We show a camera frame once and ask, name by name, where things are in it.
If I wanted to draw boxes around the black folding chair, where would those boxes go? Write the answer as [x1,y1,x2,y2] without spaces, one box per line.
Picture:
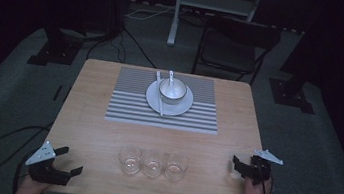
[190,12,284,90]

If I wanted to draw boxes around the white metal stand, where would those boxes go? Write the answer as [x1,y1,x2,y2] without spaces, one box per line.
[166,0,264,58]

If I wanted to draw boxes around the white plate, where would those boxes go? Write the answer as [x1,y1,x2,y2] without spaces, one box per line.
[143,78,197,120]

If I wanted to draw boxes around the white bowl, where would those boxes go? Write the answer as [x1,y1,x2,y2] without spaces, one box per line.
[156,75,189,107]

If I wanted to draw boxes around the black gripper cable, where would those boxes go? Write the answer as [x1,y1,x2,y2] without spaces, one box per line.
[11,156,34,194]
[252,158,277,194]

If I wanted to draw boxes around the clear glass cup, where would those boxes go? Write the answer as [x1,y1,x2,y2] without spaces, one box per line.
[139,148,167,180]
[116,145,145,178]
[162,151,191,184]

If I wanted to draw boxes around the black floor strip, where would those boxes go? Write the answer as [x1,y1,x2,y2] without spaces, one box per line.
[51,84,64,104]

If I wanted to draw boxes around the white floor cable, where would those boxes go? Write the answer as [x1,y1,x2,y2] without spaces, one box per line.
[124,0,193,28]

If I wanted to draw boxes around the black stand base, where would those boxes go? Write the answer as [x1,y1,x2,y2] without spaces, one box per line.
[25,22,86,72]
[264,64,321,116]

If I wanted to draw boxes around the white spoon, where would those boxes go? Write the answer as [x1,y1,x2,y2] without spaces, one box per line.
[166,69,176,89]

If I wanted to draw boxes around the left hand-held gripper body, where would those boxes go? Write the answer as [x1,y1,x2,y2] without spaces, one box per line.
[22,138,76,187]

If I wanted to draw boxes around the grey striped placemat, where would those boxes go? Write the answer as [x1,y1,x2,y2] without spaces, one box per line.
[103,65,226,136]

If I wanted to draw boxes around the person's left hand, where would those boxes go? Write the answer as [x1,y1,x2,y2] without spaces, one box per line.
[13,172,53,194]

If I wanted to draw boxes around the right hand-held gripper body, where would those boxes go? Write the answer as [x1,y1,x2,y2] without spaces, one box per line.
[244,147,286,190]

